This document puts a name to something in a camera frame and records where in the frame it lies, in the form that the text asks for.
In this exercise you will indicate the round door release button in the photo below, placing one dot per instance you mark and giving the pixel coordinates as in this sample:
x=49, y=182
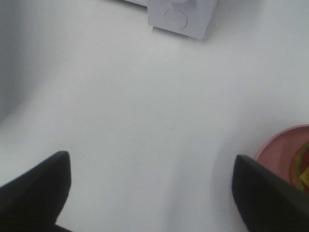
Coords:
x=176, y=19

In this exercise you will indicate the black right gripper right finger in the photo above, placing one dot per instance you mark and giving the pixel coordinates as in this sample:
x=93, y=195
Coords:
x=266, y=202

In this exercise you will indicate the pink round plate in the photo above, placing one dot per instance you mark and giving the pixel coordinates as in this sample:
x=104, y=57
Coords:
x=276, y=154

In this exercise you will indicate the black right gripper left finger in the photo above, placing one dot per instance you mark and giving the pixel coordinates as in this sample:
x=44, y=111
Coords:
x=33, y=201

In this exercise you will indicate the white microwave oven body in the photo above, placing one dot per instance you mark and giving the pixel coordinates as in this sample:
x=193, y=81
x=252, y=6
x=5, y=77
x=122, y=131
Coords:
x=198, y=12

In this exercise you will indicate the burger with lettuce and cheese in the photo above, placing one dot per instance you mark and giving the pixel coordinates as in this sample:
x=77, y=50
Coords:
x=299, y=169

